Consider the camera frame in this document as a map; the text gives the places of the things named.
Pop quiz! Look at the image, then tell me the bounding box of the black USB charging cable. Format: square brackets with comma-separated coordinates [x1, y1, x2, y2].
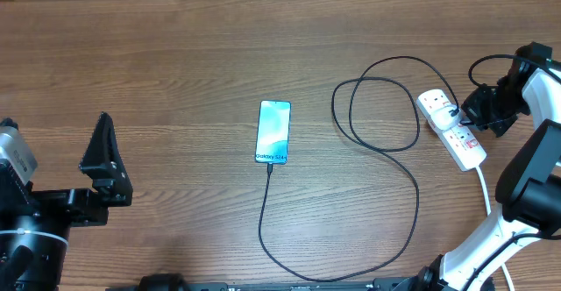
[257, 55, 461, 283]

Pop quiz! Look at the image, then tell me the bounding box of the Samsung Galaxy smartphone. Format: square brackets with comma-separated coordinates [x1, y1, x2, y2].
[255, 101, 292, 165]

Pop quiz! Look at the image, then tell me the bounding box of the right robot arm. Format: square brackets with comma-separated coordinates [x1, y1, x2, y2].
[396, 42, 560, 290]

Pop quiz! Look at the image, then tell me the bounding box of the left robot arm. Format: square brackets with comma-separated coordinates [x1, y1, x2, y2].
[1, 112, 133, 290]

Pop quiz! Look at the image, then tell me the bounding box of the white charger adapter plug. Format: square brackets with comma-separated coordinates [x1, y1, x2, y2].
[429, 105, 462, 133]

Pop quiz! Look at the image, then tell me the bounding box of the white power strip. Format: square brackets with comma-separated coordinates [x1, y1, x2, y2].
[416, 89, 486, 172]

